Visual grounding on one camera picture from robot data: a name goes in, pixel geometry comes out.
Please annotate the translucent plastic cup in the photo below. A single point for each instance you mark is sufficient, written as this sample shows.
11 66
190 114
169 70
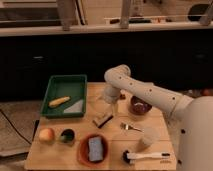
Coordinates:
148 137

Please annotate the green plastic tray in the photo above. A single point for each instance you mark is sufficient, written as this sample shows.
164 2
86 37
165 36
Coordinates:
74 86

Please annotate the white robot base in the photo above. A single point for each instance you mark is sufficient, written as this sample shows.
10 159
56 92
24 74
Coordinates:
196 138

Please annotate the dark red bowl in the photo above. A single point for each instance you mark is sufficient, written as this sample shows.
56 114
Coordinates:
138 106

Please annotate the green cup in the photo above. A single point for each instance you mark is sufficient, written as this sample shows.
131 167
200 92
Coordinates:
68 137

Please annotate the metal fork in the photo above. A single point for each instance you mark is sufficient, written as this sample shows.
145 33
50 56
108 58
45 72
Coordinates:
129 127

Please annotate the white dish brush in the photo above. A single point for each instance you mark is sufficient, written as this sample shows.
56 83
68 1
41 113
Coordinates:
130 157

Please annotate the grey cloth piece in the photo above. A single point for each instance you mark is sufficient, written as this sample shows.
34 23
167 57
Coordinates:
75 108

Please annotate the black whiteboard eraser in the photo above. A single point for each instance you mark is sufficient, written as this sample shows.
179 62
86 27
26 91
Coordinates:
101 121

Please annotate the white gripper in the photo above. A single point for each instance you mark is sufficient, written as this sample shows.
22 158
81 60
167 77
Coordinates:
111 95

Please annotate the blue sponge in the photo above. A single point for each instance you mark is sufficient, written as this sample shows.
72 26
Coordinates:
95 149

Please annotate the red plate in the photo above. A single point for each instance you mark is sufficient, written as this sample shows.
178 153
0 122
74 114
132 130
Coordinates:
83 151

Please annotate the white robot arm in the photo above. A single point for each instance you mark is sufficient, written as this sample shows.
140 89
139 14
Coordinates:
118 78

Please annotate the peach apple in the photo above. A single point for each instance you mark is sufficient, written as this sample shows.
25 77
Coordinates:
46 135

